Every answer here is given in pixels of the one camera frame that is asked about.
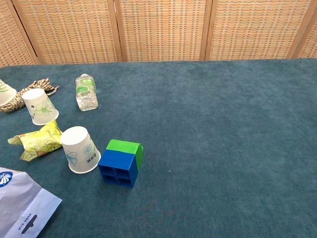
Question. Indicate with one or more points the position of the blue toy building brick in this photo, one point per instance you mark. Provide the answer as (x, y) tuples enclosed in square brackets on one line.
[(119, 161)]

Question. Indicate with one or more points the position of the teal carpet table cover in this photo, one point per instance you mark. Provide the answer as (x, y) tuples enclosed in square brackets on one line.
[(198, 136)]

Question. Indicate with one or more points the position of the green toy building brick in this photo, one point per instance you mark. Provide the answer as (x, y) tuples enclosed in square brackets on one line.
[(122, 146)]

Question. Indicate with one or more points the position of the white paper cup blue flower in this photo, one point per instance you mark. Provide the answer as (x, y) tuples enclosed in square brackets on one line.
[(79, 151)]

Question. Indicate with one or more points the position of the white paper cup green leaves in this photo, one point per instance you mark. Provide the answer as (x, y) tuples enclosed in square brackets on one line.
[(5, 93)]

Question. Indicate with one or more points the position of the woven bamboo folding screen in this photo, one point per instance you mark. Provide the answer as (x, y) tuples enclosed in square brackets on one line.
[(158, 29)]

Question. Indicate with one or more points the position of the white resealable snack bag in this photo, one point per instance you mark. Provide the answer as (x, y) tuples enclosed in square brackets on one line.
[(17, 205)]

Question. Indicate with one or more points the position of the clear plastic water bottle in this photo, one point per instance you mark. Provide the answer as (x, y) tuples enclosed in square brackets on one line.
[(85, 94)]

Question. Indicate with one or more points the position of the white paper cup green flower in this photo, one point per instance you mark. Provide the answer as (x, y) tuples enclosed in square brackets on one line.
[(40, 106)]

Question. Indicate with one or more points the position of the yellow green snack packet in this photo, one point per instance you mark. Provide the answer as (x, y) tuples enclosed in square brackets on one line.
[(37, 143)]

